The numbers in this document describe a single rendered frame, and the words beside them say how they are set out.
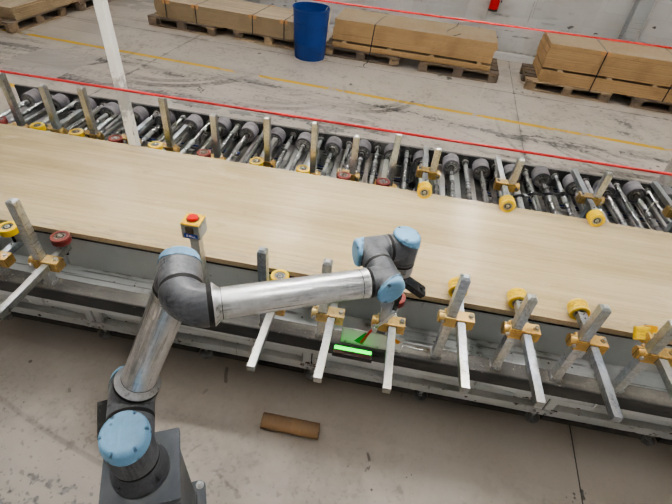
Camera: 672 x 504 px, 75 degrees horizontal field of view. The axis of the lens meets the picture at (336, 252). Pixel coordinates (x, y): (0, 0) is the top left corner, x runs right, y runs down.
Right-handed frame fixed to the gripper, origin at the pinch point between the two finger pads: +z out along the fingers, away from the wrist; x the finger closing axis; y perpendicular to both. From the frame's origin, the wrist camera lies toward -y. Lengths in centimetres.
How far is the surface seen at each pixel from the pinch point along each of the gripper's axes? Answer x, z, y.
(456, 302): -5.8, -4.3, -22.4
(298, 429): 6, 95, 31
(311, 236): -48, 12, 41
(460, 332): 0.2, 4.9, -26.2
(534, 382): 16, 5, -51
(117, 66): -103, -33, 158
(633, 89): -565, 74, -320
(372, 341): -5.2, 27.0, 4.5
